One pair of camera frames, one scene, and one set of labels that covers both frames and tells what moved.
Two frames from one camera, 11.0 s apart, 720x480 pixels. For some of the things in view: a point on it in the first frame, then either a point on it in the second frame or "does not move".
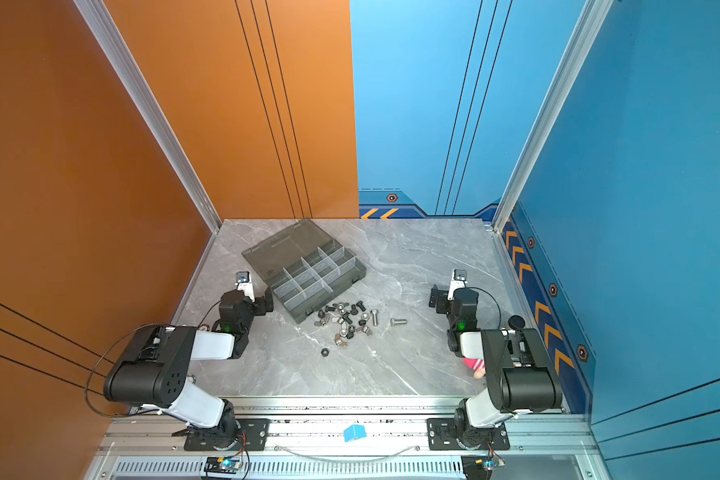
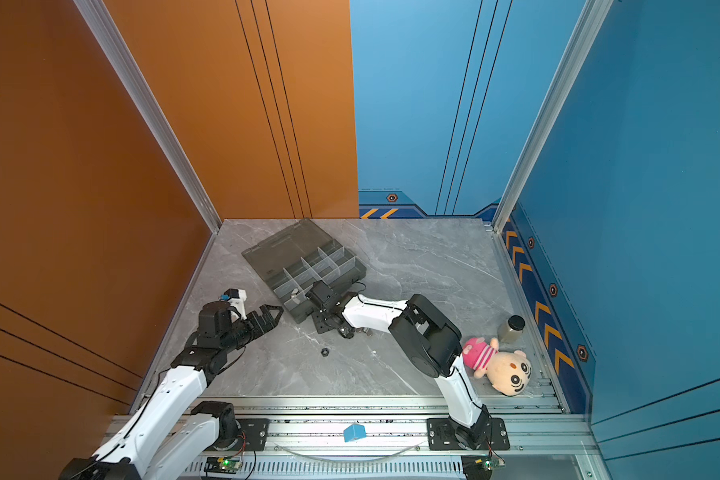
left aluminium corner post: [132, 75] does not move
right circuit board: [479, 466] does not move
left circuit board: [222, 465] does not move
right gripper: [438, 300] -> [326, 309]
